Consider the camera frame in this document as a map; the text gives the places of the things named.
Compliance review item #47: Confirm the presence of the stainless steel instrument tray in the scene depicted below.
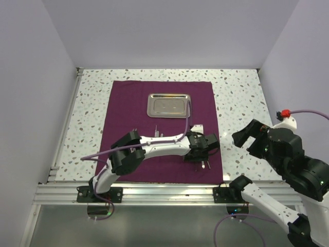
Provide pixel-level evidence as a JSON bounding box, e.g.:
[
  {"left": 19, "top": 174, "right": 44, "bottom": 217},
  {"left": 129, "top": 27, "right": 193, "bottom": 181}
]
[{"left": 147, "top": 93, "right": 191, "bottom": 118}]

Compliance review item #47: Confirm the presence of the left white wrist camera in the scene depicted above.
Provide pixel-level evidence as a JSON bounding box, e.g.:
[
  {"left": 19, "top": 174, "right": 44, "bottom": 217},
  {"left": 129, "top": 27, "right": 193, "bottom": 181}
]
[{"left": 190, "top": 124, "right": 204, "bottom": 134}]

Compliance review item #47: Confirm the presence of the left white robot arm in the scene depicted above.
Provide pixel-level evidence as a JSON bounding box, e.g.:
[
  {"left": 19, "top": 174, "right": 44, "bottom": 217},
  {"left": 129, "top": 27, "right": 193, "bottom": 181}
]
[{"left": 81, "top": 130, "right": 220, "bottom": 202}]

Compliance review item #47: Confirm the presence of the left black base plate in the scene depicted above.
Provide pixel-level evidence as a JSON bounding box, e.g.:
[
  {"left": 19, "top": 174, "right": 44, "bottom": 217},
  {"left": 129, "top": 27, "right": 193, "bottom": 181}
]
[{"left": 76, "top": 186, "right": 123, "bottom": 203}]

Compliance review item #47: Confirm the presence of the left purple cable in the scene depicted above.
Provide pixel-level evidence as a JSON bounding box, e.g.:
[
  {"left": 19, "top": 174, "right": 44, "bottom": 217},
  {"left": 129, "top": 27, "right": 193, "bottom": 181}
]
[{"left": 81, "top": 100, "right": 193, "bottom": 222}]

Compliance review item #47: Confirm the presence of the aluminium mounting rail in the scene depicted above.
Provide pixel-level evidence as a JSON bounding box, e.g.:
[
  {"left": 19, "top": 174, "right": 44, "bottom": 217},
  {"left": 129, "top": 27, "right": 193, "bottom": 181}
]
[{"left": 32, "top": 181, "right": 302, "bottom": 206}]

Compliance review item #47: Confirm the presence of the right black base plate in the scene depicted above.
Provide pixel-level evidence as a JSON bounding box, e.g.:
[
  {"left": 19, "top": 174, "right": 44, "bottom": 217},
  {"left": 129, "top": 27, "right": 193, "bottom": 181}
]
[{"left": 212, "top": 187, "right": 245, "bottom": 204}]

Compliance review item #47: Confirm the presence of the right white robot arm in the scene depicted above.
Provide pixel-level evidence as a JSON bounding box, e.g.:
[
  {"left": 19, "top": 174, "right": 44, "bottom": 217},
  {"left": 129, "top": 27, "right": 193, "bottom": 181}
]
[{"left": 229, "top": 116, "right": 328, "bottom": 246}]

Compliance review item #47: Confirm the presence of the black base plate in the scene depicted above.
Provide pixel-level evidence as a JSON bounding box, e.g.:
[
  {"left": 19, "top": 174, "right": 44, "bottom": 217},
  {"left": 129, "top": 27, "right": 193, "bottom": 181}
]
[
  {"left": 212, "top": 187, "right": 245, "bottom": 204},
  {"left": 76, "top": 186, "right": 123, "bottom": 203}
]

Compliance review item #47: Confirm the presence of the purple surgical cloth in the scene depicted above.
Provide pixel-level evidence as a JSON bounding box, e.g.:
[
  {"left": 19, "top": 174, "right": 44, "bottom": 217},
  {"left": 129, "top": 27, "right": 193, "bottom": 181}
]
[{"left": 100, "top": 81, "right": 223, "bottom": 184}]

